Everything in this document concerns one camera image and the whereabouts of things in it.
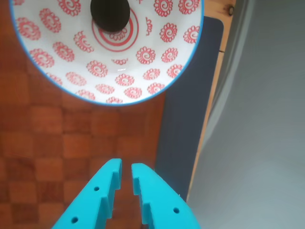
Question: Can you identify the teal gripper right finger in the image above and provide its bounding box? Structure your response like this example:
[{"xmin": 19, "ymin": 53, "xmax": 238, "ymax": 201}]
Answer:
[{"xmin": 131, "ymin": 163, "xmax": 202, "ymax": 229}]

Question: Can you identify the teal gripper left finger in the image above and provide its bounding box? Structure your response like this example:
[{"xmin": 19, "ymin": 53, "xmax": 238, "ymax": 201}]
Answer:
[{"xmin": 51, "ymin": 157, "xmax": 123, "ymax": 229}]

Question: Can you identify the black cylinder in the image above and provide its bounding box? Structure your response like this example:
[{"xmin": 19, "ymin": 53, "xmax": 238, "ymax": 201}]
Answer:
[{"xmin": 90, "ymin": 0, "xmax": 131, "ymax": 33}]

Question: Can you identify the white bowl red flower pattern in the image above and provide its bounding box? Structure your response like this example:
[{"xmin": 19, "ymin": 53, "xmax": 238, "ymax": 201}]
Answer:
[{"xmin": 9, "ymin": 0, "xmax": 205, "ymax": 106}]

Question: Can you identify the brown checkered chessboard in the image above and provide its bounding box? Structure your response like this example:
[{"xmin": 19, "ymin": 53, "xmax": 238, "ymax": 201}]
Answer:
[{"xmin": 0, "ymin": 0, "xmax": 167, "ymax": 229}]

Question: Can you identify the dark navy desk mat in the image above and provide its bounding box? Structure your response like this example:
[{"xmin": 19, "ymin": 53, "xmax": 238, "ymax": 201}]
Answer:
[{"xmin": 154, "ymin": 16, "xmax": 225, "ymax": 200}]

